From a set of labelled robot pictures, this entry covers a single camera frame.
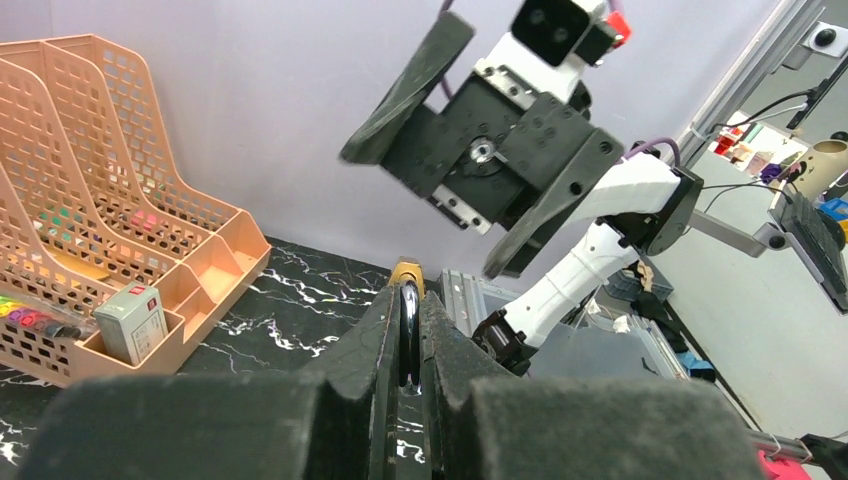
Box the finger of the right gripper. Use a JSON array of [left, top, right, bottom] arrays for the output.
[[482, 129, 624, 279], [340, 11, 474, 165]]

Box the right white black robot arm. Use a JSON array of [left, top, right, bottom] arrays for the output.
[[340, 1, 703, 374]]

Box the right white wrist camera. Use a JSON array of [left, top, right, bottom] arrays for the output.
[[474, 0, 632, 112]]

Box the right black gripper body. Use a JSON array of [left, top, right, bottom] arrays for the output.
[[380, 75, 623, 233]]

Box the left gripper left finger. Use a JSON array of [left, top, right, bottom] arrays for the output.
[[17, 286, 402, 479]]

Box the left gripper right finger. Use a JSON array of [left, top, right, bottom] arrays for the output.
[[420, 293, 764, 479]]

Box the small brass padlock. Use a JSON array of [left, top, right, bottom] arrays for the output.
[[389, 257, 426, 388]]

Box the coloured marker set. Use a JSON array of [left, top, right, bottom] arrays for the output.
[[1, 296, 82, 339]]

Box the orange plastic file organizer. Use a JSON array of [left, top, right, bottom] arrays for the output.
[[1, 35, 271, 387]]

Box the pink object in organizer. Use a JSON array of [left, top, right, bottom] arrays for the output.
[[129, 210, 163, 233]]

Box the small white box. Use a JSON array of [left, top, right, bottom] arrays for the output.
[[93, 282, 168, 366]]

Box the green object in organizer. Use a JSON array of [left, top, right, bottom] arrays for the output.
[[38, 208, 71, 228]]

